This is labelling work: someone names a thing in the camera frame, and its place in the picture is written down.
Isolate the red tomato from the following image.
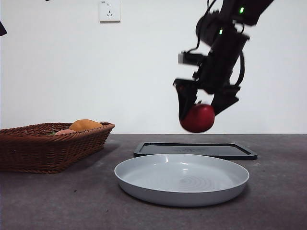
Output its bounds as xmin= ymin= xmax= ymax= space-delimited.
xmin=179 ymin=103 xmax=216 ymax=134

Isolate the dark rectangular tray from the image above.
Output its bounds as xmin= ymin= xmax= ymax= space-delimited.
xmin=133 ymin=142 xmax=258 ymax=161

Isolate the white round plate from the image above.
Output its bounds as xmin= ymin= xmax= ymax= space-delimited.
xmin=114 ymin=153 xmax=250 ymax=208

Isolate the brown wicker basket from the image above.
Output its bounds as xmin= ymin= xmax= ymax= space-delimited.
xmin=0 ymin=122 xmax=116 ymax=175

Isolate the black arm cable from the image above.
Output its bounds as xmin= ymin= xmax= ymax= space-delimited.
xmin=229 ymin=51 xmax=246 ymax=88

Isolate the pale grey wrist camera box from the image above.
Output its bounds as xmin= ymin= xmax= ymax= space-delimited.
xmin=177 ymin=51 xmax=203 ymax=66

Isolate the white wall socket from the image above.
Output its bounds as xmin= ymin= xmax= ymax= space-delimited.
xmin=99 ymin=0 xmax=121 ymax=23

